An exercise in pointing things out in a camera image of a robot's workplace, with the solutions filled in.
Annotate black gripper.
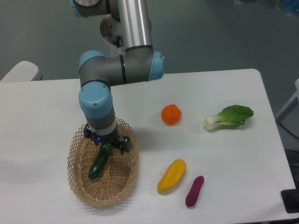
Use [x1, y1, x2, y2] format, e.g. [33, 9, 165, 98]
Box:
[83, 124, 132, 155]

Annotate dark green cucumber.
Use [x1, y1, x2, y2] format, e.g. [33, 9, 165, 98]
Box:
[88, 143, 113, 180]

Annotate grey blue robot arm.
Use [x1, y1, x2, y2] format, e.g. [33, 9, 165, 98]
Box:
[70, 0, 164, 153]

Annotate woven wicker basket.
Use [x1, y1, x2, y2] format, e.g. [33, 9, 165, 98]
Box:
[67, 118, 139, 207]

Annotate orange tangerine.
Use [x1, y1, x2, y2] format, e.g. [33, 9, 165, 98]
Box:
[161, 104, 182, 125]

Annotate yellow mango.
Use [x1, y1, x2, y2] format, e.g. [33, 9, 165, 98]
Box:
[157, 159, 186, 194]

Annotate purple sweet potato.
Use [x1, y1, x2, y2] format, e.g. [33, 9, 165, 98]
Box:
[185, 175, 205, 207]

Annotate white chair armrest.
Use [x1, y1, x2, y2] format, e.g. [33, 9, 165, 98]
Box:
[0, 61, 43, 83]

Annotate green bok choy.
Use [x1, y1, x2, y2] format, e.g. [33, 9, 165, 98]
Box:
[203, 105, 254, 130]

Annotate black device at table edge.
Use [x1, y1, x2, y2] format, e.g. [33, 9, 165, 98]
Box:
[281, 189, 299, 214]

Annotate white furniture frame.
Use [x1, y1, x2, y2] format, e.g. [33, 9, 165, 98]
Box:
[275, 79, 299, 123]

